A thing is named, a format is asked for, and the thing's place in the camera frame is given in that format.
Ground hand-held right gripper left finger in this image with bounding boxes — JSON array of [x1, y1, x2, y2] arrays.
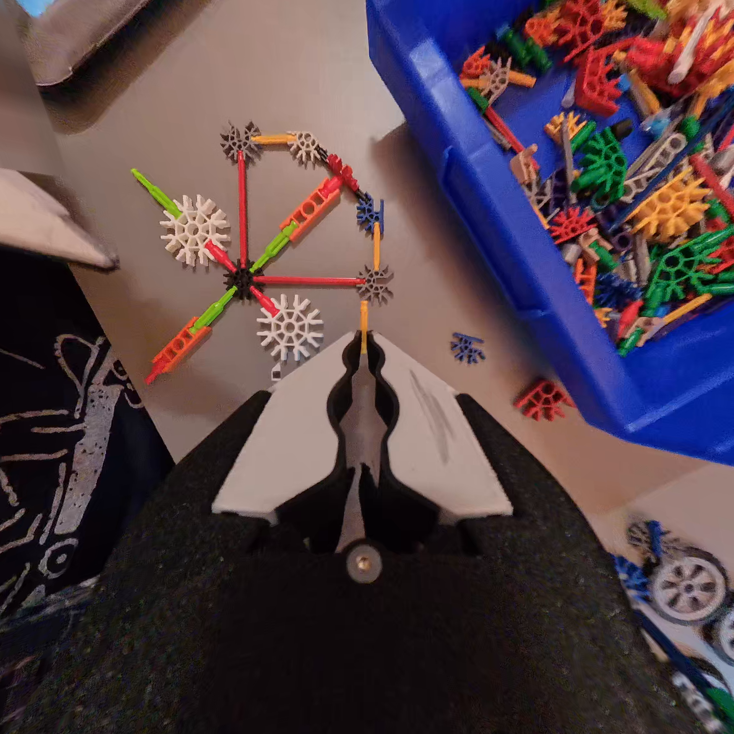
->
[[212, 331, 368, 515]]

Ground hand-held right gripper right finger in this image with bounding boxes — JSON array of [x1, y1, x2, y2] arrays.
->
[[367, 331, 514, 525]]

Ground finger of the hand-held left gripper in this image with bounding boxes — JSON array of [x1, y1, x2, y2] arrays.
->
[[0, 168, 121, 271]]

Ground long red toy rod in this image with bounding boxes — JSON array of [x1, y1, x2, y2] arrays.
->
[[252, 275, 368, 287]]

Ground colourful toy rod wheel assembly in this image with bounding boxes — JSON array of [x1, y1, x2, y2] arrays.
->
[[131, 120, 395, 386]]

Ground pile of toy construction pieces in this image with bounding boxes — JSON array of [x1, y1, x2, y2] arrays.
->
[[459, 0, 734, 356]]

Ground blue plastic bin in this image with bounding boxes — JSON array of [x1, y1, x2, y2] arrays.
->
[[366, 0, 734, 465]]

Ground black printed shirt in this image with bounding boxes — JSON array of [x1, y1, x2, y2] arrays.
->
[[0, 247, 175, 632]]

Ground blue connector with black rod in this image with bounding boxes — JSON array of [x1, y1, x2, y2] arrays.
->
[[450, 331, 487, 365]]

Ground red toy connector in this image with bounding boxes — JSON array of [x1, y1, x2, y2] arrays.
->
[[514, 378, 574, 422]]

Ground toy vehicle model with wheels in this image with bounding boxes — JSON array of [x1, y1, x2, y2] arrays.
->
[[611, 519, 734, 734]]

